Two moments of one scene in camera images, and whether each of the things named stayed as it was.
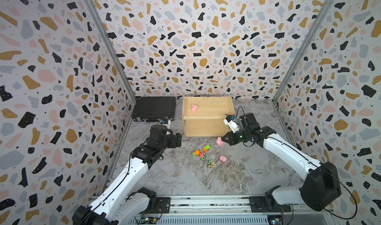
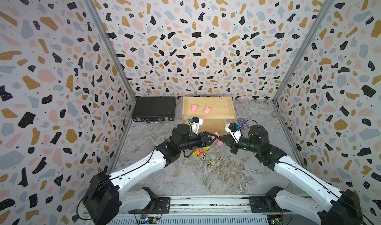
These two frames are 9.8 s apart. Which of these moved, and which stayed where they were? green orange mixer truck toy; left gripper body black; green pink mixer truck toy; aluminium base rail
Moved: left gripper body black
Stayed: green pink mixer truck toy; aluminium base rail; green orange mixer truck toy
